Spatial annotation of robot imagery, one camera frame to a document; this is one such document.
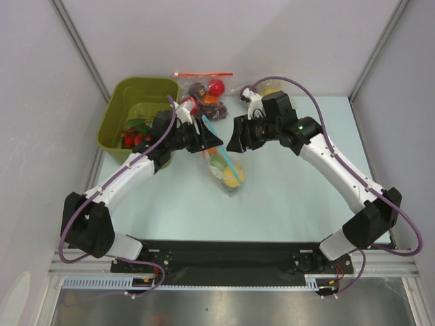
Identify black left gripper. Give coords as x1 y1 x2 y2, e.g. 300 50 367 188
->
167 117 223 154

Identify clear zip top bag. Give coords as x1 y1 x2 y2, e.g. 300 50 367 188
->
200 113 247 196

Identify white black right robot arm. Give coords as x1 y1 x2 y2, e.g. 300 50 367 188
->
226 88 402 272

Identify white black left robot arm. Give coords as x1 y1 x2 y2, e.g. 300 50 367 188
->
60 111 223 272

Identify orange fake fruit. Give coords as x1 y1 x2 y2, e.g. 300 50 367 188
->
203 147 220 161

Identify green fake fruit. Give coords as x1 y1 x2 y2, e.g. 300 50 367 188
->
209 155 227 170

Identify yellow fake lemon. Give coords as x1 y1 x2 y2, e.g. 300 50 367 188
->
222 163 245 190

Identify red zip bag of food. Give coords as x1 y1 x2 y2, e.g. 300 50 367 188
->
173 72 234 122

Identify clear bag with melon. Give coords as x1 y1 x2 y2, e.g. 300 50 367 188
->
230 79 283 103

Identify red fake strawberries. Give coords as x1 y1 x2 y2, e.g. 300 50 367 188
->
121 118 152 149

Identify olive green plastic bin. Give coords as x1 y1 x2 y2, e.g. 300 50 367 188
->
97 77 181 164

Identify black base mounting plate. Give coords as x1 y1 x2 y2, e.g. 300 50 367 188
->
67 237 398 287

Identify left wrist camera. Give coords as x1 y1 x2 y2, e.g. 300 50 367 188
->
175 100 194 124

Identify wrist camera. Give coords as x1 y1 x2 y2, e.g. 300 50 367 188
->
175 100 194 124
240 88 264 120

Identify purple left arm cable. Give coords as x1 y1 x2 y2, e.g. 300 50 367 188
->
58 95 178 300

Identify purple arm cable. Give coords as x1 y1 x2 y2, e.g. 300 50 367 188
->
254 75 425 300
58 95 178 300

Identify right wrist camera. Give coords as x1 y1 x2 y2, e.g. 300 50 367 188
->
240 88 264 120

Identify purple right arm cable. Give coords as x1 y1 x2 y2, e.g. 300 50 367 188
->
254 75 425 300

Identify white cable duct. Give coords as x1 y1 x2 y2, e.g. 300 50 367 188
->
62 275 338 292

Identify aluminium frame rail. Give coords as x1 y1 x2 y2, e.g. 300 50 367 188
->
49 249 419 277

